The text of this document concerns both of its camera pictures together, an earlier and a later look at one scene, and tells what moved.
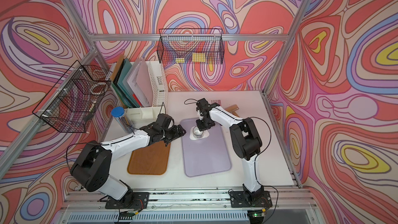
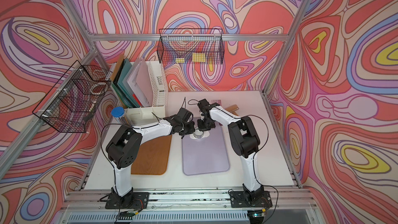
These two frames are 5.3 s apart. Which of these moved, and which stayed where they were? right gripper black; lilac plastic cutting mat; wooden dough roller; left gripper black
Moved: left gripper black
Stayed: right gripper black; lilac plastic cutting mat; wooden dough roller
